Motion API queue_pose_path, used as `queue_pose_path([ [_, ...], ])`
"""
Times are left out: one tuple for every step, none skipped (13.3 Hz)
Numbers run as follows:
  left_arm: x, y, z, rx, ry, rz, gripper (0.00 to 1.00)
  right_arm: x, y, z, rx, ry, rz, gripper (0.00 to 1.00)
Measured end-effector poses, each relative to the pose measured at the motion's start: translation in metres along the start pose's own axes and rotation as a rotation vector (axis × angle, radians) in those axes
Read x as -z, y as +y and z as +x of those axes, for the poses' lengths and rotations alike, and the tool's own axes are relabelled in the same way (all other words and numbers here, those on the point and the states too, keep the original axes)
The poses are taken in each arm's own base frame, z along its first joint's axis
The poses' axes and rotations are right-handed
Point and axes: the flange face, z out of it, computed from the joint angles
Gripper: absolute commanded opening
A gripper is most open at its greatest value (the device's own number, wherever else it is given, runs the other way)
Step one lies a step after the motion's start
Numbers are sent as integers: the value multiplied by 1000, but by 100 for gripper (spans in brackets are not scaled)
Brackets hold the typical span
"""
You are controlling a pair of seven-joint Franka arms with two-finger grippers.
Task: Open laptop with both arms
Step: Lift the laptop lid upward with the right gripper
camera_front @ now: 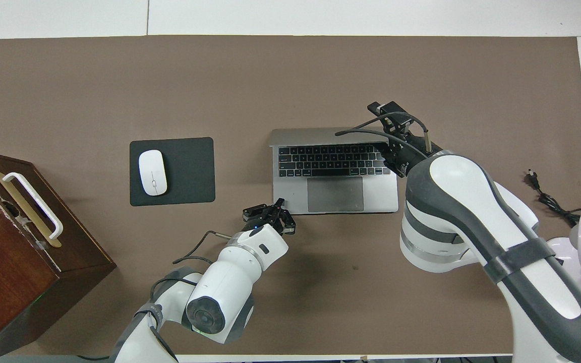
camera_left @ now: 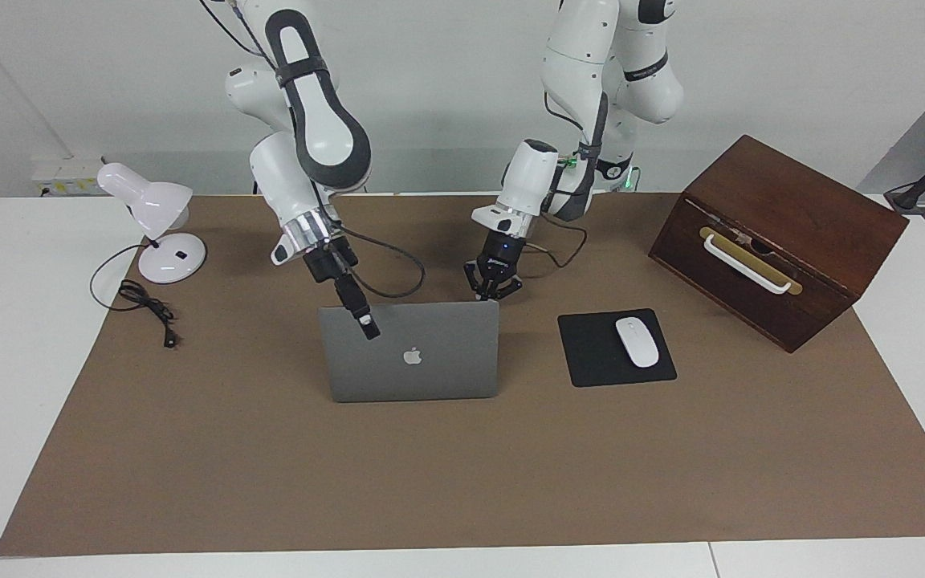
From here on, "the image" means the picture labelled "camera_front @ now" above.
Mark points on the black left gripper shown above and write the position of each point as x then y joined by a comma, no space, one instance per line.
269,220

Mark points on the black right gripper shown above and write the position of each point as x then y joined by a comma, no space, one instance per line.
411,156

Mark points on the silver laptop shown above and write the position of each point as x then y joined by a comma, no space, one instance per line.
336,194

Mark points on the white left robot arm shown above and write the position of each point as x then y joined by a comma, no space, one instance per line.
225,292

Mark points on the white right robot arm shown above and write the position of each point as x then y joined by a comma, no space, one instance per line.
472,212

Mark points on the black mouse pad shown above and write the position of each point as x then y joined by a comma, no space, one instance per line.
189,171

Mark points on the brown table mat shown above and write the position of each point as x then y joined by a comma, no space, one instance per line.
290,75

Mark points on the white computer mouse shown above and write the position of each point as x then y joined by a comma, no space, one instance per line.
153,172

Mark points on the dark wooden box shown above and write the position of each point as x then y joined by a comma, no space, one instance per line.
3,262

